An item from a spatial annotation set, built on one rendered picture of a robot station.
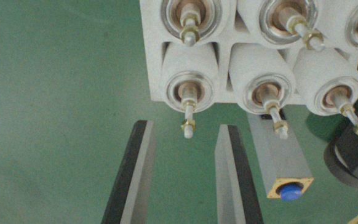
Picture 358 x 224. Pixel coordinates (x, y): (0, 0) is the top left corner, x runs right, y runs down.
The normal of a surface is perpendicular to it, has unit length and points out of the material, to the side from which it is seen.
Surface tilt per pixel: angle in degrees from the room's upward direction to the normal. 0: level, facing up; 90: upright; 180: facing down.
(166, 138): 0
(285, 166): 90
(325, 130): 0
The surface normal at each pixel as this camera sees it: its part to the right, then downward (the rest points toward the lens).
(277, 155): -0.02, -0.75
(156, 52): -0.05, 0.66
